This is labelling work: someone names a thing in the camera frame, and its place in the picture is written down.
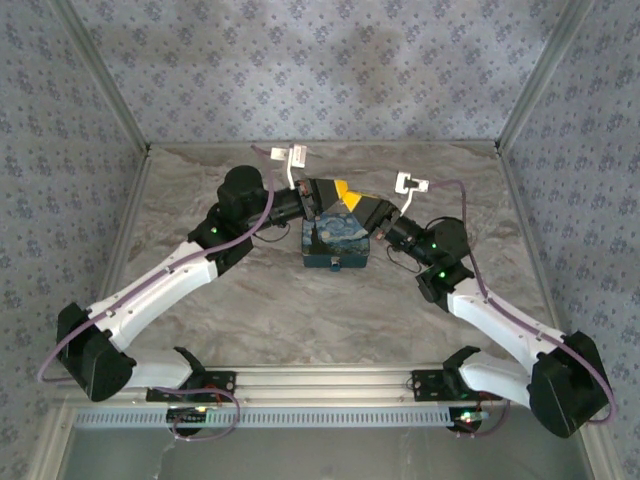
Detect aluminium table edge rail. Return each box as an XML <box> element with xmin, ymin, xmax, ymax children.
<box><xmin>148</xmin><ymin>140</ymin><xmax>501</xmax><ymax>150</ymax></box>
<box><xmin>78</xmin><ymin>148</ymin><xmax>152</xmax><ymax>367</ymax></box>

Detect aluminium frame post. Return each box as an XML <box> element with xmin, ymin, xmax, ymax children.
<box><xmin>494</xmin><ymin>0</ymin><xmax>596</xmax><ymax>151</ymax></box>
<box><xmin>49</xmin><ymin>0</ymin><xmax>152</xmax><ymax>151</ymax></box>

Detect aluminium frame leg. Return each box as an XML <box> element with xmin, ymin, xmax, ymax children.
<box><xmin>29</xmin><ymin>404</ymin><xmax>76</xmax><ymax>480</ymax></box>
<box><xmin>573</xmin><ymin>403</ymin><xmax>619</xmax><ymax>480</ymax></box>

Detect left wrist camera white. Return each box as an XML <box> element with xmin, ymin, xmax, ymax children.
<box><xmin>268</xmin><ymin>143</ymin><xmax>310</xmax><ymax>190</ymax></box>

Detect black electronics module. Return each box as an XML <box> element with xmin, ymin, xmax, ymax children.
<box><xmin>448</xmin><ymin>407</ymin><xmax>489</xmax><ymax>434</ymax></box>
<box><xmin>166</xmin><ymin>406</ymin><xmax>209</xmax><ymax>435</ymax></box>

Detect starry night print box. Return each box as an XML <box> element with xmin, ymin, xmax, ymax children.
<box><xmin>298</xmin><ymin>209</ymin><xmax>372</xmax><ymax>271</ymax></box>

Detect grey slotted cable duct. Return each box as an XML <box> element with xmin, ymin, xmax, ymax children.
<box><xmin>72</xmin><ymin>405</ymin><xmax>454</xmax><ymax>430</ymax></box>

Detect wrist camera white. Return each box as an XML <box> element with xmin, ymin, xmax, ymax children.
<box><xmin>394</xmin><ymin>171</ymin><xmax>430</xmax><ymax>214</ymax></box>
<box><xmin>268</xmin><ymin>143</ymin><xmax>310</xmax><ymax>190</ymax></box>

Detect aluminium frame beam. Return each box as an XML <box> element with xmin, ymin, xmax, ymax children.
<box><xmin>53</xmin><ymin>363</ymin><xmax>600</xmax><ymax>407</ymax></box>

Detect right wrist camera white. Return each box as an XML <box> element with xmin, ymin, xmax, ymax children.
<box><xmin>394</xmin><ymin>171</ymin><xmax>430</xmax><ymax>214</ymax></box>

